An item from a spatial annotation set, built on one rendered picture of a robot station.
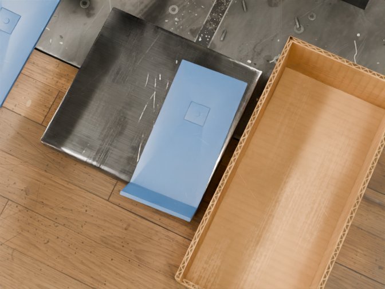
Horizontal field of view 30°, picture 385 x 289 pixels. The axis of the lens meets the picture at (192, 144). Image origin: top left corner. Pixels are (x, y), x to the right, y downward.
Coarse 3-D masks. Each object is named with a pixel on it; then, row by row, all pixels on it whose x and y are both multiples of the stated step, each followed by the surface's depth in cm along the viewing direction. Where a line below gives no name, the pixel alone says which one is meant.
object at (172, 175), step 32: (192, 64) 72; (192, 96) 71; (224, 96) 71; (160, 128) 71; (192, 128) 71; (224, 128) 70; (160, 160) 70; (192, 160) 70; (128, 192) 67; (160, 192) 69; (192, 192) 69
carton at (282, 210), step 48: (288, 48) 68; (288, 96) 73; (336, 96) 73; (384, 96) 70; (240, 144) 65; (288, 144) 72; (336, 144) 72; (240, 192) 71; (288, 192) 71; (336, 192) 70; (192, 240) 63; (240, 240) 70; (288, 240) 69; (336, 240) 64; (192, 288) 66; (240, 288) 68; (288, 288) 68
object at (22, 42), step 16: (0, 0) 67; (16, 0) 67; (32, 0) 67; (48, 0) 67; (32, 16) 66; (48, 16) 66; (0, 32) 66; (16, 32) 66; (32, 32) 66; (0, 48) 66; (16, 48) 66; (32, 48) 66; (0, 64) 65; (16, 64) 65; (0, 80) 65; (0, 96) 65
